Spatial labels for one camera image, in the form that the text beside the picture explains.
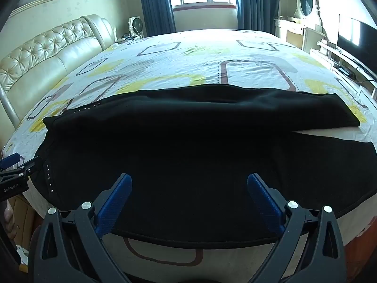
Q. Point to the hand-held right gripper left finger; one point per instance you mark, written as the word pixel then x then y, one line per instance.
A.
pixel 116 200

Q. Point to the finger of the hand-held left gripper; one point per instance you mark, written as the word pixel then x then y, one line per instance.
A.
pixel 10 160
pixel 31 165

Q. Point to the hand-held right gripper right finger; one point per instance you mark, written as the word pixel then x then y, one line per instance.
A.
pixel 263 200

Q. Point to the black pants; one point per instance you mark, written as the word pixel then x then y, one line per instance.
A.
pixel 176 153

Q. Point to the person's left hand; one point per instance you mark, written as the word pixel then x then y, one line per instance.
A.
pixel 8 218

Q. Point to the cream tufted leather headboard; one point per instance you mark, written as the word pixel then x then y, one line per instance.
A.
pixel 44 53

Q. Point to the white patterned bedsheet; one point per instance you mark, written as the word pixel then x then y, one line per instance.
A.
pixel 206 64

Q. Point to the black set-top box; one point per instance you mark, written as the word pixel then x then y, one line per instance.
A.
pixel 343 70

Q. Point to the white television stand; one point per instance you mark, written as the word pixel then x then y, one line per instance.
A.
pixel 332 56

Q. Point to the cream dressing table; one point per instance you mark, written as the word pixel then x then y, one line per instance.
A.
pixel 297 34

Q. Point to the white fan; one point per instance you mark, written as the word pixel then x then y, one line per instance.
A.
pixel 135 26

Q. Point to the black flat television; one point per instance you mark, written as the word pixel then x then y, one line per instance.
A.
pixel 362 47

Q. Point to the dark blue curtain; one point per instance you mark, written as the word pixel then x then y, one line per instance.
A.
pixel 253 3
pixel 156 6

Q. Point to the oval vanity mirror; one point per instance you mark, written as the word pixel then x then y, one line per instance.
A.
pixel 307 1

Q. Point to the wooden bed frame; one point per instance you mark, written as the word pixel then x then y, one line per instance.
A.
pixel 363 241

